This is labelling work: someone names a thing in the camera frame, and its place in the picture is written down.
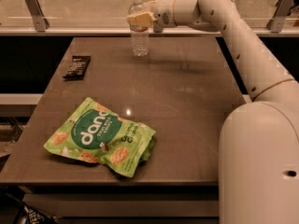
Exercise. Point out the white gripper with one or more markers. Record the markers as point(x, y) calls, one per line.
point(163, 11)

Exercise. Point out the clear plastic water bottle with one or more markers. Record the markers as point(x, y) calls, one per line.
point(139, 35)

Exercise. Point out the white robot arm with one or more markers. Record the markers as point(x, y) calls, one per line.
point(259, 145)

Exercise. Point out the glass railing panel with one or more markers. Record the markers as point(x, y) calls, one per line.
point(76, 14)

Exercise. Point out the black snack bar wrapper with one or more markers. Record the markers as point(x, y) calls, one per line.
point(78, 67)

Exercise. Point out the green rice chips bag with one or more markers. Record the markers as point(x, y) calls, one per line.
point(95, 134)

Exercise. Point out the grey table base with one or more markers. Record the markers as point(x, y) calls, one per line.
point(129, 204)

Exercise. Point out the dark items under table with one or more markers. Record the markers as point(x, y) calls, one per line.
point(14, 210)

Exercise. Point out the left metal railing bracket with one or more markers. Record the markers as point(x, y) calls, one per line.
point(40, 22)

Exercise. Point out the right metal railing bracket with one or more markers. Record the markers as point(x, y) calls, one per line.
point(284, 9)

